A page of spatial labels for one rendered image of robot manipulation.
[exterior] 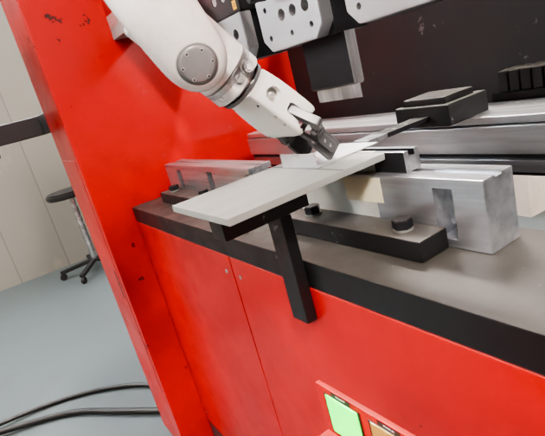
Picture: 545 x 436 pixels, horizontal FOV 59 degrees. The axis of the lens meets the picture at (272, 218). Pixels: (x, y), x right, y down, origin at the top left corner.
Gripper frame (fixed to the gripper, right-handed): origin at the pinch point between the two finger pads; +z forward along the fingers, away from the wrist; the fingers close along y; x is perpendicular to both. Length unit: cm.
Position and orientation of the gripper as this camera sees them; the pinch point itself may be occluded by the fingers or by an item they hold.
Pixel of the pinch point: (314, 145)
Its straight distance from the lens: 76.2
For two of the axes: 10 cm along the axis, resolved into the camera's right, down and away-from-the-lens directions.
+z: 7.1, 4.7, 5.2
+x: -4.5, 8.7, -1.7
